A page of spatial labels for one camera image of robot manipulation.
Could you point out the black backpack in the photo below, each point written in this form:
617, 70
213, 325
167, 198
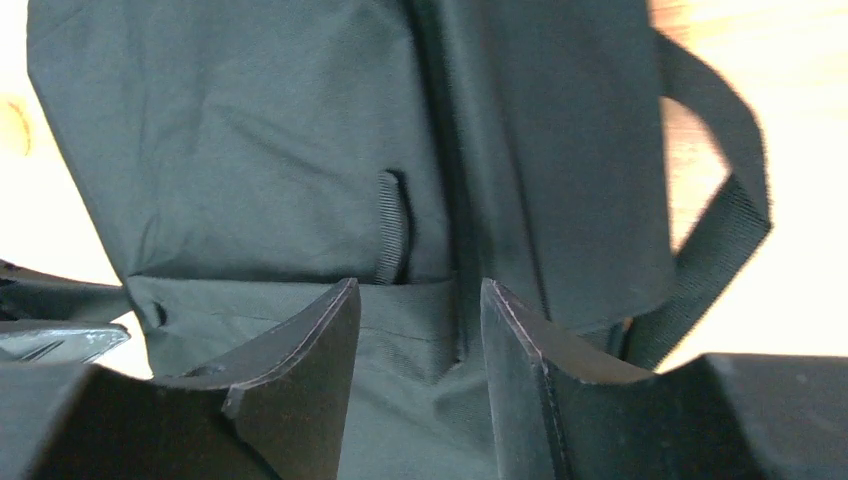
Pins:
238, 157

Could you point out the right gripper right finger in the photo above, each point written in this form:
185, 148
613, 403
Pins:
562, 409

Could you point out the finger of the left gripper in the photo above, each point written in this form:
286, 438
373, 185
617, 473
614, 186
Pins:
49, 341
31, 295

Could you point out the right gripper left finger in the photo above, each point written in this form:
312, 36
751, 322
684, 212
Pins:
272, 408

